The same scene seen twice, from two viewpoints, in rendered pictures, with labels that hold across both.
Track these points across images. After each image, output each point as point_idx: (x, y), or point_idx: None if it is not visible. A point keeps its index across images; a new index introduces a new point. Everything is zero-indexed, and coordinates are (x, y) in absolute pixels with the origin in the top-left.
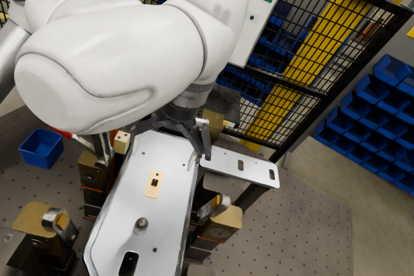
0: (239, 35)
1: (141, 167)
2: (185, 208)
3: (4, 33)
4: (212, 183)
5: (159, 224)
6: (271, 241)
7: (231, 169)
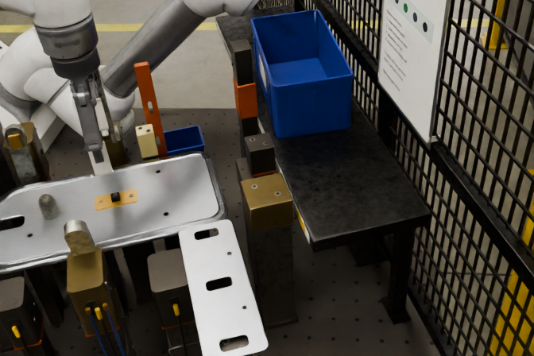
0: None
1: (133, 179)
2: (94, 241)
3: None
4: (161, 265)
5: (62, 227)
6: None
7: (199, 272)
